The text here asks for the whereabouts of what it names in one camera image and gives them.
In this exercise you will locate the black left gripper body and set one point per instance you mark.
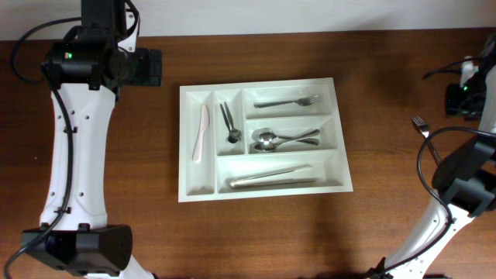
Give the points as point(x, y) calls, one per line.
point(153, 67)

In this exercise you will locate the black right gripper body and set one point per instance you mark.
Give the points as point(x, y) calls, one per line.
point(442, 180)

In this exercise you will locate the steel fork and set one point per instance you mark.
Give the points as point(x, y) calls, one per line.
point(424, 130)
point(306, 101)

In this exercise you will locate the pale pink plastic knife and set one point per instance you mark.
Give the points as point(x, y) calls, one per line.
point(203, 126)

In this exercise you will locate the small dark metal tongs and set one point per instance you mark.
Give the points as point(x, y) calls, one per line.
point(234, 133)

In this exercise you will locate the steel spoon tray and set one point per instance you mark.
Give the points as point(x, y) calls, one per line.
point(258, 132)

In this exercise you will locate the long steel tongs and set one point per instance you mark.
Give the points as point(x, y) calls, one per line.
point(277, 177)

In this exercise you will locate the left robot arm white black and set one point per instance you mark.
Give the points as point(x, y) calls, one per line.
point(85, 72)

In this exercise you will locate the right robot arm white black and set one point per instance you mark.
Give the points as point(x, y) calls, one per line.
point(461, 189)

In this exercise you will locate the white plastic cutlery tray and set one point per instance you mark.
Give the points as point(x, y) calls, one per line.
point(261, 139)

